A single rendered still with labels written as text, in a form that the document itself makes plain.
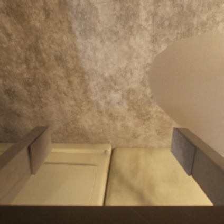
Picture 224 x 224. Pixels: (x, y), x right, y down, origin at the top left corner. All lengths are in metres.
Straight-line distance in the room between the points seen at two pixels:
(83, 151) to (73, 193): 0.28
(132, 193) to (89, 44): 0.77
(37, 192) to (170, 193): 0.74
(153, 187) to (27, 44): 0.94
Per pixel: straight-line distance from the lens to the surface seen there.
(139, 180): 0.99
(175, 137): 0.17
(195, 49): 0.78
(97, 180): 1.02
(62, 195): 1.04
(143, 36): 0.73
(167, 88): 0.83
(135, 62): 0.76
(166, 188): 0.98
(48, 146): 0.17
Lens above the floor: 0.71
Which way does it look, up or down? 50 degrees down
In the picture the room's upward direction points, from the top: 169 degrees counter-clockwise
